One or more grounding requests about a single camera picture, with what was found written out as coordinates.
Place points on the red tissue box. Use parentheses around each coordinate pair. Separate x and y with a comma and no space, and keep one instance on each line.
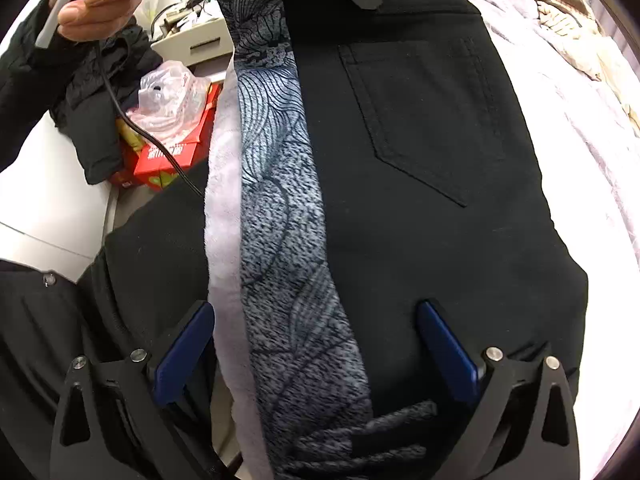
(172,155)

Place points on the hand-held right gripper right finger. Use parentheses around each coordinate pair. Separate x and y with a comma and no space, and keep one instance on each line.
(445,355)

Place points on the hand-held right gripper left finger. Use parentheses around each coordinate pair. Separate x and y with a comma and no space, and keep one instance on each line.
(182,355)

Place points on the person's left forearm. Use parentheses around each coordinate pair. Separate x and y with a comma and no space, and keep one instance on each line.
(25,90)

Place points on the black jacket pile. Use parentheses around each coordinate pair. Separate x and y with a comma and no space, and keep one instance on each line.
(105,95)

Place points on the grey leaf-patterned blanket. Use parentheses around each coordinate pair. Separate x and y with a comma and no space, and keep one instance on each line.
(285,260)

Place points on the beige clothing pile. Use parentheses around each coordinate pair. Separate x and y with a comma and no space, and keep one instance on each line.
(575,25)

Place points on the person's black clothing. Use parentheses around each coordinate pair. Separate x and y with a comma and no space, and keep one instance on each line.
(125,285)

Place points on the lavender bedspread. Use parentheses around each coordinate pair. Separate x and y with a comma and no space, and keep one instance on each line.
(580,170)

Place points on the person's left hand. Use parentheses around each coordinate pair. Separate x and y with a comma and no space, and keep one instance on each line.
(107,5)

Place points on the clear plastic bag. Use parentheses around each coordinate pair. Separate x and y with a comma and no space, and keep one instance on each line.
(167,95)

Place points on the black pants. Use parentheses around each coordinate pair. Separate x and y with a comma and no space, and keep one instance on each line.
(425,185)

